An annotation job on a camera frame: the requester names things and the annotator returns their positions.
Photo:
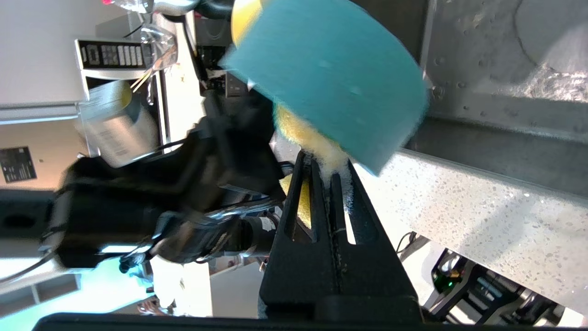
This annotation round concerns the white plastic bag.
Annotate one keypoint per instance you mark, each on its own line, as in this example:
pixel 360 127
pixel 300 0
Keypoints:
pixel 167 285

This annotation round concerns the wooden chopsticks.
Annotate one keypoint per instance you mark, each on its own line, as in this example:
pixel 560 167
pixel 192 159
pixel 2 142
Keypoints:
pixel 140 80

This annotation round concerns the gray robot base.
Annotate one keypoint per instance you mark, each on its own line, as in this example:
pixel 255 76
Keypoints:
pixel 482 289

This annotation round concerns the silver microwave oven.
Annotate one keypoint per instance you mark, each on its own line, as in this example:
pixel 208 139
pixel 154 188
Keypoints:
pixel 115 55

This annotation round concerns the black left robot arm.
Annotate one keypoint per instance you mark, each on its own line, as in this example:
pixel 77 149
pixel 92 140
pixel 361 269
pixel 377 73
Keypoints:
pixel 115 216

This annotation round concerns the black wall sign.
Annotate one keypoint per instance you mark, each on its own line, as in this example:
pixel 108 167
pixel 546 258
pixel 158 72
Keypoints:
pixel 16 164

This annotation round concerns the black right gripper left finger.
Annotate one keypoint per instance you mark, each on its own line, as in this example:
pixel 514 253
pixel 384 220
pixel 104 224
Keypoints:
pixel 298 285

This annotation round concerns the stainless steel sink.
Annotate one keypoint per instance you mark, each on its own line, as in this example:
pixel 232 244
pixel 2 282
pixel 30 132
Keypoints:
pixel 505 46

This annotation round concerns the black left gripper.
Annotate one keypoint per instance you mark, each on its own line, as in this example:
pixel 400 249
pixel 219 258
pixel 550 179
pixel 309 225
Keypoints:
pixel 229 151

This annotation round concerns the teal bowl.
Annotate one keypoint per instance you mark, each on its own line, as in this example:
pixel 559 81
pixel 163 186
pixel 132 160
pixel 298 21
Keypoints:
pixel 330 82

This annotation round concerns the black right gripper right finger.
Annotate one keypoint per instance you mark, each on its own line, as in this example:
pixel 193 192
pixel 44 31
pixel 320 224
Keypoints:
pixel 376 285

